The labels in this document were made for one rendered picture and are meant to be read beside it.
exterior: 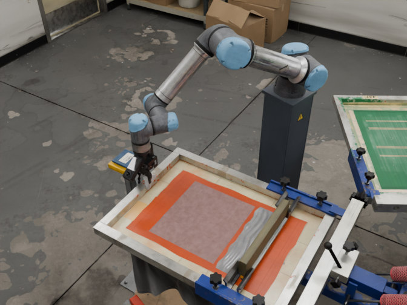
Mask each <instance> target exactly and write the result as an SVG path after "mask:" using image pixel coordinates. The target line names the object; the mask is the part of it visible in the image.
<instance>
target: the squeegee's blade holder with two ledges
mask: <svg viewBox="0 0 407 305"><path fill-rule="evenodd" d="M287 220H288V218H286V217H285V218H284V219H283V221H282V222H281V224H280V225H279V227H278V228H277V230H276V231H275V233H274V234H273V236H272V237H271V239H270V240H269V242H268V243H267V245H266V246H265V248H264V249H263V251H262V252H261V253H260V255H259V256H258V258H257V260H256V261H255V262H254V264H253V265H252V267H251V268H254V270H255V269H256V267H257V266H258V264H259V263H260V261H261V260H262V258H263V257H264V255H265V254H266V252H267V250H268V249H269V248H270V246H271V245H272V243H273V241H274V240H275V239H276V237H277V236H278V234H279V232H280V231H281V230H282V228H283V226H284V225H285V223H286V222H287Z"/></svg>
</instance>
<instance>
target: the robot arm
mask: <svg viewBox="0 0 407 305"><path fill-rule="evenodd" d="M308 51H309V49H308V46H307V45H306V44H303V43H299V42H293V43H289V44H285V45H284V46H283V47H282V52H281V53H278V52H276V51H272V50H269V49H266V48H263V47H260V46H257V45H255V44H254V42H253V41H252V40H251V39H248V38H245V37H243V36H239V35H238V34H236V33H235V32H234V31H233V30H232V29H231V28H230V27H229V26H227V25H224V24H217V25H213V26H211V27H209V28H208V29H206V30H205V31H204V32H203V33H202V34H201V35H200V36H199V37H198V38H197V39H196V40H195V41H194V47H193V48H192V49H191V50H190V51H189V53H188V54H187V55H186V56H185V57H184V58H183V59H182V61H181V62H180V63H179V65H178V66H177V67H176V68H175V69H174V70H173V72H172V73H171V74H170V75H169V76H168V77H167V78H166V80H165V81H164V82H163V83H162V85H161V86H160V87H159V88H158V89H157V90H156V92H155V93H151V94H148V95H146V96H145V97H144V99H143V105H144V108H145V110H146V112H147V114H148V115H149V117H147V116H146V115H145V114H142V113H140V114H139V113H136V114H133V115H132V116H130V118H129V120H128V124H129V130H130V137H131V145H132V149H133V153H134V156H133V158H132V160H131V162H130V163H129V165H128V167H127V168H126V170H125V172H124V174H123V178H125V179H126V180H128V181H130V182H133V181H134V179H135V181H136V182H137V184H140V182H141V181H140V179H141V176H142V175H144V176H143V178H144V180H145V185H146V188H147V189H148V190H149V189H150V188H151V184H152V183H153V181H154V180H155V178H156V175H155V174H153V175H152V174H151V172H150V170H151V169H152V168H153V167H154V168H155V167H157V165H158V164H157V156H155V155H154V153H153V144H152V143H150V136H154V135H157V134H162V133H167V132H170V131H174V130H177V129H178V126H179V123H178V119H177V116H176V114H175V113H174V112H167V111H166V109H165V108H166V107H167V105H168V104H169V103H170V102H171V101H172V100H173V99H174V97H175V96H176V95H177V94H178V93H179V91H180V90H181V89H182V88H183V87H184V86H185V85H186V84H187V82H188V81H189V80H190V79H191V78H192V77H193V76H194V74H195V73H196V72H197V71H198V69H199V68H200V67H201V66H202V65H203V64H204V63H205V62H206V60H207V59H209V58H212V57H213V56H215V57H217V59H218V60H219V62H220V63H221V64H222V65H223V66H224V67H226V68H228V69H230V70H239V69H240V68H242V69H243V68H246V67H252V68H256V69H258V70H262V71H266V72H269V73H273V74H277V75H278V77H277V79H276V81H275V83H274V92H275V93H276V94H277V95H278V96H280V97H283V98H286V99H297V98H300V97H302V96H304V95H305V93H306V90H308V91H316V90H318V89H319V88H321V87H322V86H323V85H324V84H325V82H326V80H327V78H328V71H327V69H326V68H325V67H324V66H323V65H321V64H320V63H319V62H317V61H316V60H315V59H314V58H313V57H312V56H310V55H309V54H308ZM152 157H154V158H152ZM155 160H156V164H155Z"/></svg>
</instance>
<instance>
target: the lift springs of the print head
mask: <svg viewBox="0 0 407 305"><path fill-rule="evenodd" d="M374 274H376V275H390V276H391V278H392V279H393V280H394V281H395V282H407V266H398V267H392V269H391V271H390V273H374ZM348 302H361V303H380V305H407V295H404V294H383V295H382V296H381V297H380V300H348Z"/></svg>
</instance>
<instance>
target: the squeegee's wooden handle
mask: <svg viewBox="0 0 407 305"><path fill-rule="evenodd" d="M289 205H290V202H289V201H288V200H285V199H283V200H282V201H281V202H280V204H279V205H278V207H277V208H276V210H275V211H274V212H273V214H272V215H271V217H270V218H269V220H268V221H267V222H266V224H265V225H264V227H263V228H262V230H261V231H260V232H259V234H258V235H257V237H256V238H255V239H254V241H253V242H252V244H251V245H250V247H249V248H248V249H247V251H246V252H245V253H244V255H243V257H242V258H241V259H240V261H239V271H238V274H240V275H242V276H245V275H246V274H247V272H248V271H249V269H251V267H252V265H253V264H254V262H255V261H256V260H257V258H258V256H259V255H260V253H261V252H262V251H263V249H264V248H265V246H266V245H267V243H268V242H269V240H270V239H271V237H272V236H273V234H274V233H275V231H276V230H277V228H278V227H279V225H280V224H281V222H282V221H283V219H284V218H285V217H286V216H287V212H288V209H289Z"/></svg>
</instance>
